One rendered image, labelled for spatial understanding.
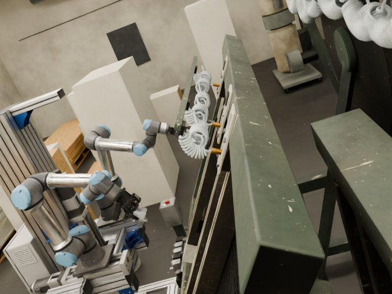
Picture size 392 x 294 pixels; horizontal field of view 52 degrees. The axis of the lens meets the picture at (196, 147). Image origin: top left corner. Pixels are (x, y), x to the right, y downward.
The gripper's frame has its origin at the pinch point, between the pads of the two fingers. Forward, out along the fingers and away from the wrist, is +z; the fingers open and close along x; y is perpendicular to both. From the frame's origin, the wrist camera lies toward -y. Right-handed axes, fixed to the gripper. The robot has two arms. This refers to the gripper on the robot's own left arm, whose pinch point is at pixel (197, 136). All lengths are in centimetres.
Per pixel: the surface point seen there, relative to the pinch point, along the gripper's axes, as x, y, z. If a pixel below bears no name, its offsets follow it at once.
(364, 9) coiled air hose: -47, -149, 32
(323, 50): -70, -6, 66
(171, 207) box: 57, 35, -6
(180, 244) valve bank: 76, 12, 6
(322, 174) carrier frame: 8, 24, 95
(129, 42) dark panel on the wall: -175, 775, -192
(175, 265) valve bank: 85, -5, 5
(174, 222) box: 68, 39, -1
